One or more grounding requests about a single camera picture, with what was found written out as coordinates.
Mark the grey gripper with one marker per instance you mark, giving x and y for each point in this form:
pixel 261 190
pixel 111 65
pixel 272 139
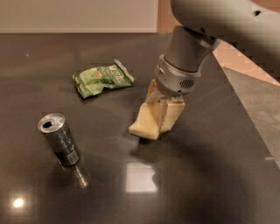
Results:
pixel 174 80

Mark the green jalapeno chip bag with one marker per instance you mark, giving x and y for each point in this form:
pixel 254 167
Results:
pixel 93 81

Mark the yellow sponge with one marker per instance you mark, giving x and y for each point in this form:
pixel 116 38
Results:
pixel 147 123

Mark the dark aluminium drink can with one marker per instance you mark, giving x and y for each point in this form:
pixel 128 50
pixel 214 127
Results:
pixel 57 133

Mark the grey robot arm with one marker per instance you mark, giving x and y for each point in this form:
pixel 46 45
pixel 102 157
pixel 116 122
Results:
pixel 249 27

